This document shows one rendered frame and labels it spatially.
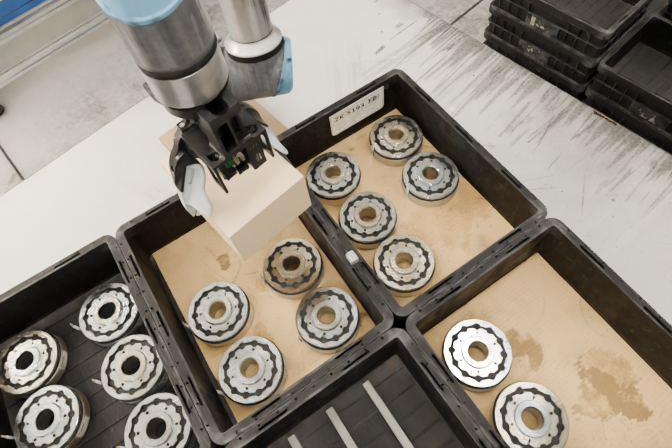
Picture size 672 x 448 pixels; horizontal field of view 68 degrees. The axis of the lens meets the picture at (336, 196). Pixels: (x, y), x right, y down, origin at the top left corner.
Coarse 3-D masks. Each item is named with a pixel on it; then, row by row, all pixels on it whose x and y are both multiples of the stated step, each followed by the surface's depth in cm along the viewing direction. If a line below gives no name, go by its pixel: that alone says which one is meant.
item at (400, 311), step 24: (360, 96) 95; (312, 120) 92; (480, 144) 86; (504, 168) 83; (312, 192) 85; (528, 192) 81; (504, 240) 79; (360, 264) 77; (480, 264) 76; (384, 288) 75; (432, 288) 74; (408, 312) 73
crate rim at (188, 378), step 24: (144, 216) 85; (312, 216) 84; (120, 240) 83; (336, 240) 80; (144, 288) 79; (384, 312) 73; (168, 336) 74; (336, 360) 70; (192, 384) 72; (216, 432) 67; (240, 432) 67
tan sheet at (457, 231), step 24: (336, 144) 101; (360, 144) 101; (360, 168) 98; (384, 168) 97; (384, 192) 95; (456, 192) 93; (336, 216) 93; (408, 216) 92; (432, 216) 91; (456, 216) 91; (480, 216) 90; (432, 240) 89; (456, 240) 89; (480, 240) 88; (408, 264) 87; (456, 264) 86
